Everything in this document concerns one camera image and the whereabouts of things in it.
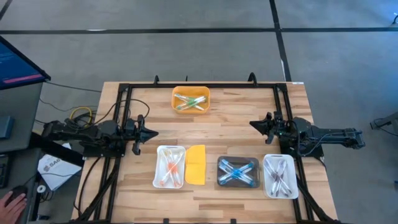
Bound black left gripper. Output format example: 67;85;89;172
124;114;160;156

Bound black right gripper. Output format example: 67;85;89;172
249;111;292;145

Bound clear plastic bags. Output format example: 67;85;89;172
164;151;185;184
229;161;256;178

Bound blue toothbrush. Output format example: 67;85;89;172
219;163;254;184
218;159;257;187
218;161;256;184
221;160;259;188
218;167;246;185

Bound green toothbrush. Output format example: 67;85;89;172
174;93;205;111
175;96;207;111
177;100;206;112

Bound grey translucent plastic bin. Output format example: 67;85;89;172
216;156;261;189

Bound white plastic bin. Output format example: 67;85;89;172
262;154;300;200
152;145;187;189

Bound yellow folded cloth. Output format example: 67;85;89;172
184;144;207;186

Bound orange plastic bin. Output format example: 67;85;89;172
171;86;211;114

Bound white paper booklet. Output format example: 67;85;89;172
37;142;83;192

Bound black stand foot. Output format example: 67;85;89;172
369;111;398;131

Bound dark grey computer desk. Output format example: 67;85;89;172
0;82;85;224

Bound black computer mouse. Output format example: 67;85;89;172
6;185;29;206

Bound dark blue box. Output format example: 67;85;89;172
0;115;16;140

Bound monitor with blue screen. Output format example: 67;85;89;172
0;35;52;91

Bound black computer keyboard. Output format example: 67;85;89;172
0;153;12;189

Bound person's hand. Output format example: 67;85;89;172
0;190;28;224

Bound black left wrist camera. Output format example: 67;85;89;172
125;117;138;132

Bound black left camera cable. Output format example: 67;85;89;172
93;98;151;126

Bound black camera cable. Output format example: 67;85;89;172
93;98;151;126
289;120;333;157

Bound black right camera cable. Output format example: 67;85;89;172
289;120;333;157

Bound black aluminium frame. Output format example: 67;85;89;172
70;72;340;224

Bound yellow cable loop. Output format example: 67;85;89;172
69;106;93;125

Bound thin black floor cable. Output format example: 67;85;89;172
372;117;398;138
39;98;99;113
44;80;103;94

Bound thick black cable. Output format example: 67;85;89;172
72;156;103;218

